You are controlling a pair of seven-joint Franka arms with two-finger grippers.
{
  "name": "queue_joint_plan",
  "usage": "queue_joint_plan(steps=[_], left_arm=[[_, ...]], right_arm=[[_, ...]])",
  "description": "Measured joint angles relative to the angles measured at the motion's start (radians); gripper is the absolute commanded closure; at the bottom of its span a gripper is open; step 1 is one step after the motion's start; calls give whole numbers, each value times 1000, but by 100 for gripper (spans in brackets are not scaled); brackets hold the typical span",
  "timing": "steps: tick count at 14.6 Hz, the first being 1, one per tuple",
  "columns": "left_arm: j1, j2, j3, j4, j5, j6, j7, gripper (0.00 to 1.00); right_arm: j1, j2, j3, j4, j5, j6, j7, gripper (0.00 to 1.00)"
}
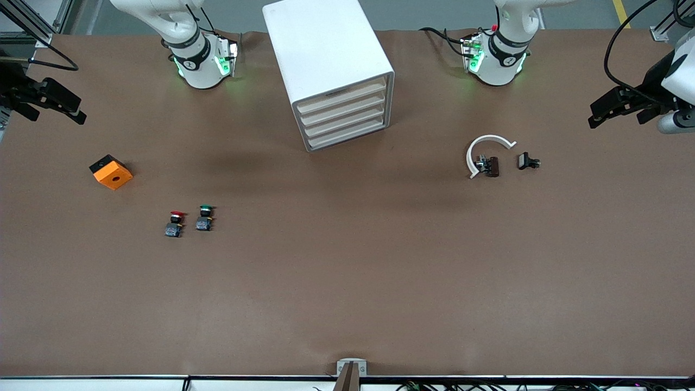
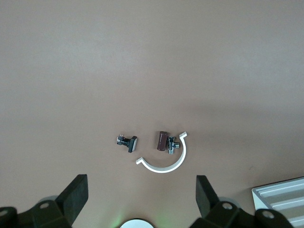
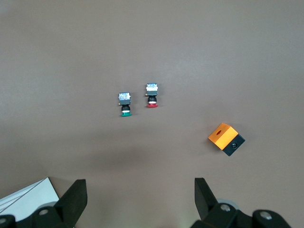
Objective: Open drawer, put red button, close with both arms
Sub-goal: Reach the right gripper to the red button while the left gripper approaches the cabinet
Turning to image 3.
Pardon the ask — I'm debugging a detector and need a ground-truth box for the orange and black button box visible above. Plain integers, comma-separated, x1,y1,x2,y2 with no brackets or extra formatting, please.
208,123,246,157

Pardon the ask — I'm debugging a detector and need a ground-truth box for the green push button switch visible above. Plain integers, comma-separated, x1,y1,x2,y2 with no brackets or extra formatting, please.
118,92,133,118

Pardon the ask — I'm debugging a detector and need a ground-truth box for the red push button switch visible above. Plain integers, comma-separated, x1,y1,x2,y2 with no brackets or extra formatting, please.
144,83,159,109

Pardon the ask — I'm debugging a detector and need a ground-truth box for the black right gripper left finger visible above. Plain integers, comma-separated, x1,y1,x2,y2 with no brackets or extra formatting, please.
16,179,88,228

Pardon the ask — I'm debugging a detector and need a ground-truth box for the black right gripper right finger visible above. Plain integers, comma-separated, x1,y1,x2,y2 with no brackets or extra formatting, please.
191,177,255,228

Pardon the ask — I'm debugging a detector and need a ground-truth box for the white drawer cabinet housing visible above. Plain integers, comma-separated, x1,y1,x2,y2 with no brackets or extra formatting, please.
0,177,60,218

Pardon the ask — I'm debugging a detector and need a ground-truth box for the brown table cover mat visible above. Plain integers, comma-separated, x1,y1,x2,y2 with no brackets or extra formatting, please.
0,0,304,228

